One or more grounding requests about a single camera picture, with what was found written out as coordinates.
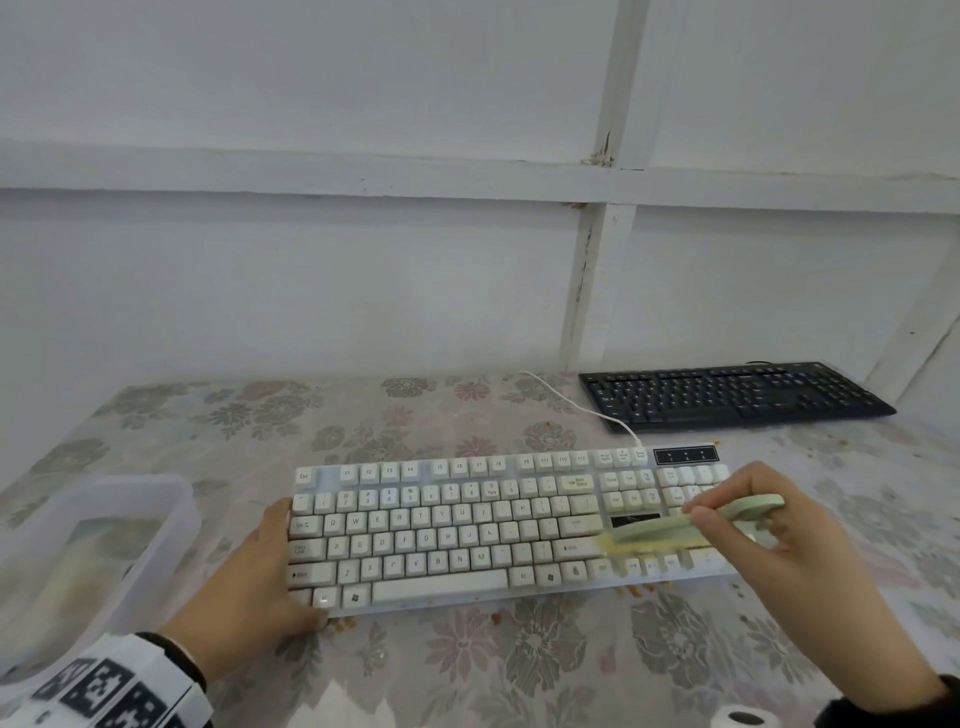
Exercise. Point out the white marker left wristband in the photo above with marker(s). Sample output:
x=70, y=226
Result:
x=105, y=686

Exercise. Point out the person's right hand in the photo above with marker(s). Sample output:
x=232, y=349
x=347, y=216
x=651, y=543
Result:
x=817, y=592

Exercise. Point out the green brush yellow bristles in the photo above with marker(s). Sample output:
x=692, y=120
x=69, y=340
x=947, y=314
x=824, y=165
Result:
x=660, y=532

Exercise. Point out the person's right forearm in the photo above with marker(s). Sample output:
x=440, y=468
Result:
x=900, y=712

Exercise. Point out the clear plastic container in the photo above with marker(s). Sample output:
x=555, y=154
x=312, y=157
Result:
x=165, y=510

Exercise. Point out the white wooden frame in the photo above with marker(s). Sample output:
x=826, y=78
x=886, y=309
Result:
x=300, y=172

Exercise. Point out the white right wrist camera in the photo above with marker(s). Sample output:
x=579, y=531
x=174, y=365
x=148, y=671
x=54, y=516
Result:
x=742, y=718

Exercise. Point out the floral tablecloth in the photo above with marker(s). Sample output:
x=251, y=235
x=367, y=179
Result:
x=562, y=660

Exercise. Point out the white keyboard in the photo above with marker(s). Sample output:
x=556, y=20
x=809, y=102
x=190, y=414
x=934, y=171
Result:
x=450, y=540

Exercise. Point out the person's left hand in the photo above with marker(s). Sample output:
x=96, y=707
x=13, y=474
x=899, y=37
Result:
x=240, y=607

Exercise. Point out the person's left forearm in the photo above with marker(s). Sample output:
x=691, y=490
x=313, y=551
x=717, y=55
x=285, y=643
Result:
x=180, y=660

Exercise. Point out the black keyboard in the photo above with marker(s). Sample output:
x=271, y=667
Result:
x=735, y=396

